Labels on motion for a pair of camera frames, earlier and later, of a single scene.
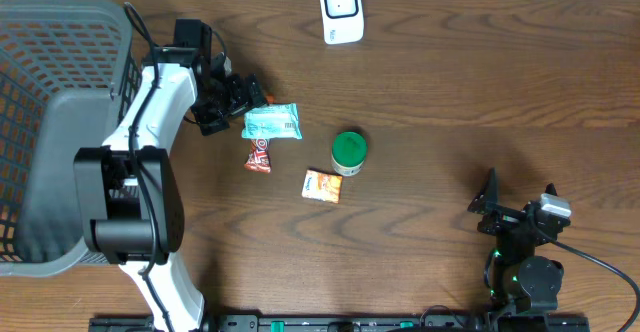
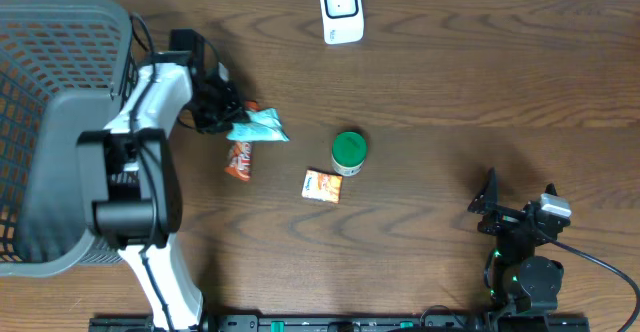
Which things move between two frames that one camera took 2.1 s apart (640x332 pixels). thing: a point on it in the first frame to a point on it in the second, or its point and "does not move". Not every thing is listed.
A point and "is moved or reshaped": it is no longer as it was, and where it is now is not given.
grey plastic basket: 66,67 does not move
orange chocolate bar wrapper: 258,159 to 240,153
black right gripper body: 503,218 does not move
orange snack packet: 323,186 does not move
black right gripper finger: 489,193 does not move
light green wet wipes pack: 275,121 is moved or reshaped
